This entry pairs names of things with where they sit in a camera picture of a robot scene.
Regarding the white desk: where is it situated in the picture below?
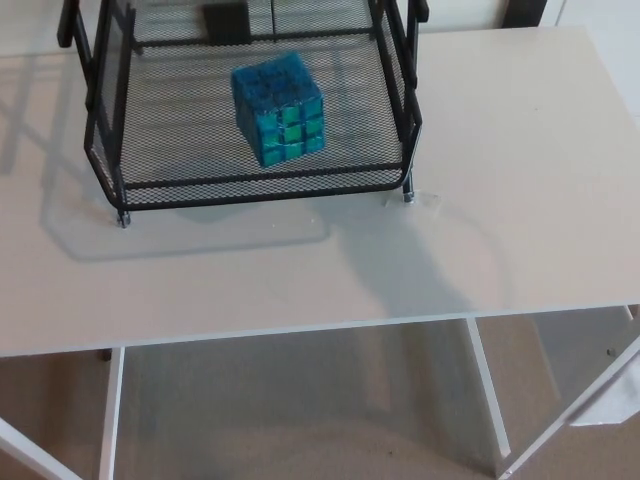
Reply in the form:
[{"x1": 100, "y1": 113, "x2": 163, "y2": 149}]
[{"x1": 0, "y1": 25, "x2": 640, "y2": 480}]

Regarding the black mesh file tray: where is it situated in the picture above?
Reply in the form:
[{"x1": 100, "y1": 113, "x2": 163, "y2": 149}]
[{"x1": 56, "y1": 0, "x2": 430, "y2": 230}]

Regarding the clear tape piece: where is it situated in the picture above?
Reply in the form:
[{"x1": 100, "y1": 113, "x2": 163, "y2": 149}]
[{"x1": 383, "y1": 190, "x2": 443, "y2": 211}]

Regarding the blue green puzzle cube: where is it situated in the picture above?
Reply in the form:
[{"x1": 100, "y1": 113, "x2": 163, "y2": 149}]
[{"x1": 230, "y1": 50, "x2": 325, "y2": 168}]

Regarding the black box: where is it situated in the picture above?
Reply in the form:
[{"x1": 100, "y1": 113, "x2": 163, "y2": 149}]
[{"x1": 201, "y1": 1, "x2": 253, "y2": 46}]

